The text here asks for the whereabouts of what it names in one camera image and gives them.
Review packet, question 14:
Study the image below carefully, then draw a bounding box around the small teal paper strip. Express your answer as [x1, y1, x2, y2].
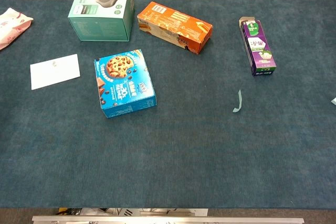
[233, 89, 243, 113]

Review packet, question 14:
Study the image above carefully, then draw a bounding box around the white robot base panel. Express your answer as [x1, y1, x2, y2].
[80, 208, 209, 217]

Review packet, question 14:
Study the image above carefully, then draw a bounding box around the blue chocolate cookie box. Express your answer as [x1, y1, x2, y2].
[93, 49, 158, 119]

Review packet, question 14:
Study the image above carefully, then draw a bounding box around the orange snack box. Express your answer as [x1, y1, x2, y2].
[137, 1, 214, 55]

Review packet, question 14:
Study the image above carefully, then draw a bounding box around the teal speaker packaging box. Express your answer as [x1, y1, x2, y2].
[67, 0, 135, 42]

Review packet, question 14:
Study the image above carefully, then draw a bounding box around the dark blue felt tablecloth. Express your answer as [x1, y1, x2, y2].
[0, 0, 336, 210]

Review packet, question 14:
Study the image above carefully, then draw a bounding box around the purple milk carton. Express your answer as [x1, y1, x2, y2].
[238, 16, 277, 77]

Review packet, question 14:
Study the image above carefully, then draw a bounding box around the white paper card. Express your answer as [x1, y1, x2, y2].
[29, 54, 81, 91]

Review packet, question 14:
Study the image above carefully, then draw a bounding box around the pink white snack bag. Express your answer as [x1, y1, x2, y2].
[0, 7, 34, 51]

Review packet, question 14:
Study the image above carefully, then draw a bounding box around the aluminium profile rail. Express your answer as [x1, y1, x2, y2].
[31, 215, 305, 224]

